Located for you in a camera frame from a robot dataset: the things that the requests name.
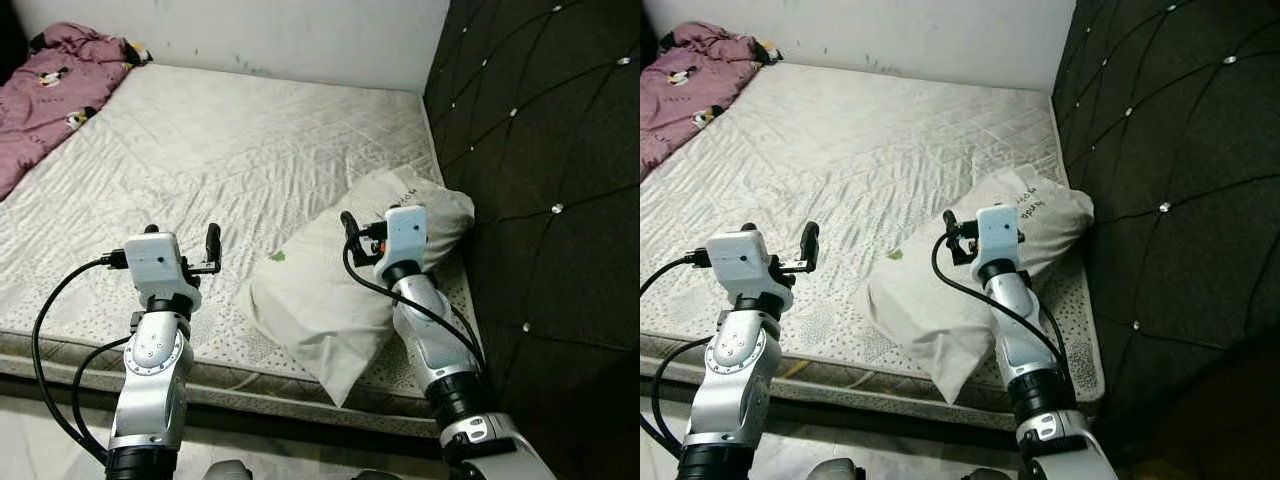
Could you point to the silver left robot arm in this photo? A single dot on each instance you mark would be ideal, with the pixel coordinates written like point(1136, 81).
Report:
point(735, 370)
point(150, 370)

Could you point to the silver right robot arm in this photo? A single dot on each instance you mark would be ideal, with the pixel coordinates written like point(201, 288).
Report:
point(440, 340)
point(1035, 340)

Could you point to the white pillow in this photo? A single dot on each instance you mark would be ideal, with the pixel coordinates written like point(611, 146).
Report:
point(930, 310)
point(310, 300)

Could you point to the white quilted mattress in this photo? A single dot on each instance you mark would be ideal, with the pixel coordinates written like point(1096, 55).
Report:
point(200, 150)
point(850, 150)

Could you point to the pink cartoon print blanket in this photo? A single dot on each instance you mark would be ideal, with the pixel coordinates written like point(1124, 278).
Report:
point(680, 90)
point(50, 90)

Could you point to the black tufted headboard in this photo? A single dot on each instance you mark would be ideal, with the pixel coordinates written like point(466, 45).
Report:
point(550, 150)
point(1180, 150)

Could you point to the silver left robot leg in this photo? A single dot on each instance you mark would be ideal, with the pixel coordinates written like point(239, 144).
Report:
point(228, 470)
point(832, 470)

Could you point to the silver robot leg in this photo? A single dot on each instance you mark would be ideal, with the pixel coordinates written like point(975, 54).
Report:
point(228, 470)
point(832, 470)
point(375, 474)
point(985, 474)

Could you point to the silver right robot leg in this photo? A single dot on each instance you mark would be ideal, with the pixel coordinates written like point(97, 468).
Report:
point(985, 474)
point(375, 474)

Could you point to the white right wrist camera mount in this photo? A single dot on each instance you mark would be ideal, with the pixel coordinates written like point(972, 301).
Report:
point(405, 235)
point(998, 235)

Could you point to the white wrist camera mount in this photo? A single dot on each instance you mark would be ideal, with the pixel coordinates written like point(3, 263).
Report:
point(998, 235)
point(405, 235)
point(745, 260)
point(155, 262)

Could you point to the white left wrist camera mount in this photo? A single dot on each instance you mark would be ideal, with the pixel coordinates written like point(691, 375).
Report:
point(155, 262)
point(745, 260)

